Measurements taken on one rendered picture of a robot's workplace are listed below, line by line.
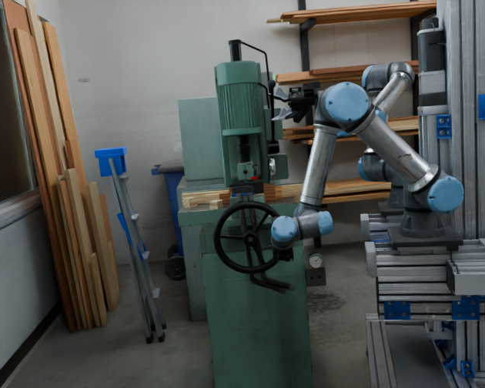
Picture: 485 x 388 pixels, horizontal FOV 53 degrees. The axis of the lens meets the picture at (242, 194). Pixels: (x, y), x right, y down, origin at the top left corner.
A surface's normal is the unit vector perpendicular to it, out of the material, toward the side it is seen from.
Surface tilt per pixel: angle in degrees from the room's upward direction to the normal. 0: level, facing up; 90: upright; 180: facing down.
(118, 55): 90
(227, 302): 90
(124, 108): 90
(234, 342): 90
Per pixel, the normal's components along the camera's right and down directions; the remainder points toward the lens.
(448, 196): 0.15, 0.24
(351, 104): -0.04, 0.07
